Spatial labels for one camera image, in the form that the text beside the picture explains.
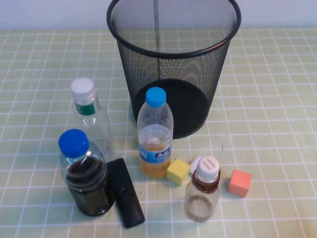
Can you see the small bottle brown neck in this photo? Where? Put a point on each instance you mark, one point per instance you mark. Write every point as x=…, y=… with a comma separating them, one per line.
x=206, y=166

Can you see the clear bottle green label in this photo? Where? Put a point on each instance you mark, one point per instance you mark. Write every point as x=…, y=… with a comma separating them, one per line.
x=84, y=99

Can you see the black mesh wastebasket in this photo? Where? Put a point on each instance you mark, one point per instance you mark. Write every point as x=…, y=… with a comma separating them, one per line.
x=173, y=67

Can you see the yellow liquid bottle light-blue cap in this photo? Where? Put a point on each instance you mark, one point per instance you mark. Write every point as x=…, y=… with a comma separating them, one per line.
x=154, y=138

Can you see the yellow cube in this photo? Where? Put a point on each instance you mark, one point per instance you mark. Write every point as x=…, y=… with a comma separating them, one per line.
x=177, y=171

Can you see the white earbud case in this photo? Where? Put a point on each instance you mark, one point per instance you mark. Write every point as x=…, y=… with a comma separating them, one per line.
x=194, y=164

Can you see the black remote control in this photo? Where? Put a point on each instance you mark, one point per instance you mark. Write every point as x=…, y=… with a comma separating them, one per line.
x=126, y=196

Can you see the dark liquid bottle blue cap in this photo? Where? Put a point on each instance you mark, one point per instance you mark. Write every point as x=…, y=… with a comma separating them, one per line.
x=74, y=143

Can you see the orange cube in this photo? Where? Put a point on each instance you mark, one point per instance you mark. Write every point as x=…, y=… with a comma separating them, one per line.
x=239, y=183

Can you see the green checked tablecloth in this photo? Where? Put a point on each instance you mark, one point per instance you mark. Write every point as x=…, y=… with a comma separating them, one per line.
x=272, y=99

